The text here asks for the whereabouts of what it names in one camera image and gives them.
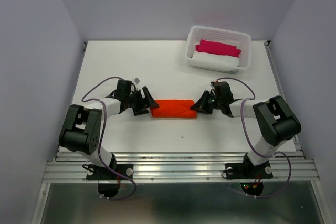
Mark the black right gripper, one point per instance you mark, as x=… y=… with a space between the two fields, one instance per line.
x=200 y=105

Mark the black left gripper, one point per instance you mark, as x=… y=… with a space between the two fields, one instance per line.
x=141 y=109

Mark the orange t shirt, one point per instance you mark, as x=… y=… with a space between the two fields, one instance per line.
x=174 y=109

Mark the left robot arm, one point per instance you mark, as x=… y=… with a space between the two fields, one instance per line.
x=84 y=127

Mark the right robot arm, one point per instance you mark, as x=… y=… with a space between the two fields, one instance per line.
x=276 y=121

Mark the white rolled t shirt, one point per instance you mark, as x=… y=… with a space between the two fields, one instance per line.
x=217 y=59

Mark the pink rolled t shirt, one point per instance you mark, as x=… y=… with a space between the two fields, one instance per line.
x=217 y=48

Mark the white plastic basket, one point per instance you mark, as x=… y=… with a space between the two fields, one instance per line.
x=241 y=40

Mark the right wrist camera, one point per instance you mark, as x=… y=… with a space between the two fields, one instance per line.
x=222 y=91

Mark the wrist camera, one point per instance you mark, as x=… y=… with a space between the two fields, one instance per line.
x=126 y=86
x=222 y=91

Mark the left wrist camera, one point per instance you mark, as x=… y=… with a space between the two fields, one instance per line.
x=126 y=86

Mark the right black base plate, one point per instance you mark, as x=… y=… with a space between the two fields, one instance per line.
x=244 y=171

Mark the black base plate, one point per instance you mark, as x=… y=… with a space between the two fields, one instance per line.
x=244 y=171
x=96 y=173

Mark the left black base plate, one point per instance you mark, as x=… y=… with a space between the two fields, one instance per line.
x=96 y=173

